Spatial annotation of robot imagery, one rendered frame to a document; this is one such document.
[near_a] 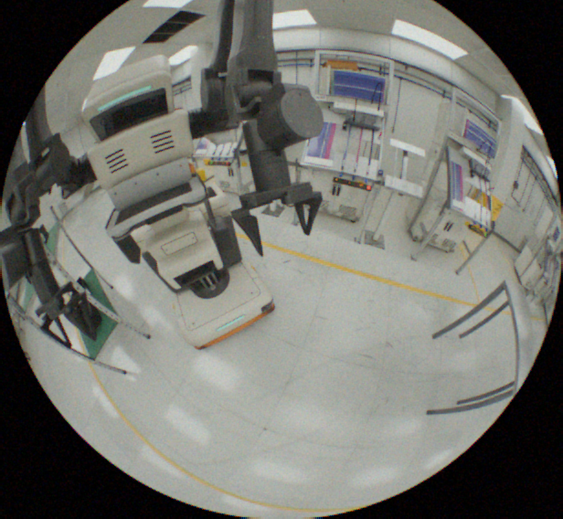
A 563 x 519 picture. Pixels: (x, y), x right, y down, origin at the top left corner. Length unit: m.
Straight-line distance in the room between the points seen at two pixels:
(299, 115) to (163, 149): 0.36
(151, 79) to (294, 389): 1.40
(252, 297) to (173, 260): 0.57
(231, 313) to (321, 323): 0.64
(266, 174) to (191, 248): 0.44
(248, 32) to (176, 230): 0.52
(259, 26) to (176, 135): 0.30
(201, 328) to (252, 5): 1.16
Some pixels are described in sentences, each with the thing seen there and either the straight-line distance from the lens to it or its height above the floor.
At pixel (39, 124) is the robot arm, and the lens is 0.47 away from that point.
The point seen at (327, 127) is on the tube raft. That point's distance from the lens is 1.73.
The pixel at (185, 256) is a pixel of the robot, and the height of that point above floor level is 0.80.
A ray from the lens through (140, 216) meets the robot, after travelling 0.40.
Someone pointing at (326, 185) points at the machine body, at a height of 0.43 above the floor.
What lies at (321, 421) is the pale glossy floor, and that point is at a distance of 1.26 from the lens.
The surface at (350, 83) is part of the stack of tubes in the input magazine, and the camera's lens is 1.89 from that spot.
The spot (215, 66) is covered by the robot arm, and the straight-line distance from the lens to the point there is 0.38.
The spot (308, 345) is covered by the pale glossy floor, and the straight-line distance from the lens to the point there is 1.21.
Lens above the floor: 1.19
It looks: 43 degrees down
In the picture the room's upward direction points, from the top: straight up
